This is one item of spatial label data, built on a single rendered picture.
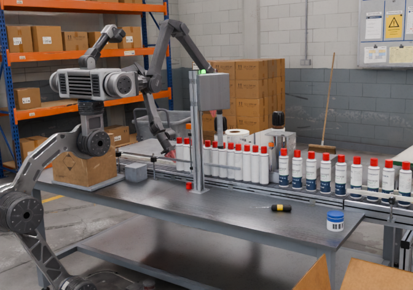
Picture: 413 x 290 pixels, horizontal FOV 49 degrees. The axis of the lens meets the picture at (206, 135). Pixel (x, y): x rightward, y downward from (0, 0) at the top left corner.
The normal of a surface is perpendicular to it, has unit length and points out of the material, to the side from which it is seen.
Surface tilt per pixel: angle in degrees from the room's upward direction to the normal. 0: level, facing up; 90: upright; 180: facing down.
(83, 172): 90
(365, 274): 34
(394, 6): 90
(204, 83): 90
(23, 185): 90
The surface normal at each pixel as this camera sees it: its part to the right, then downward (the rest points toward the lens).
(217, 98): 0.36, 0.18
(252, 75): -0.55, 0.19
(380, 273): -0.33, -0.73
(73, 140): 0.76, 0.10
